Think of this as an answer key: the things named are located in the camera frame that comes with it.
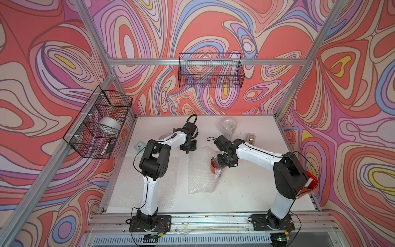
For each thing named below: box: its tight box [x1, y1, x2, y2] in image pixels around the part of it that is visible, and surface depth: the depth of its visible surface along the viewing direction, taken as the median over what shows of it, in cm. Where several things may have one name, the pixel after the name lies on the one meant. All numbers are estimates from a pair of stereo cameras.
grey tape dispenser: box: [245, 133, 256, 146], surface depth 103 cm
